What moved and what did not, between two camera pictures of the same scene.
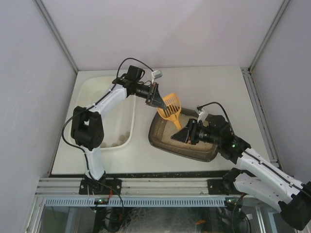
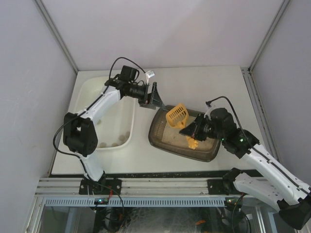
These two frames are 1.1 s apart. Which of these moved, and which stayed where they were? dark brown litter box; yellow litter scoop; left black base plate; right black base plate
Moved: yellow litter scoop
Stayed: right black base plate; left black base plate; dark brown litter box
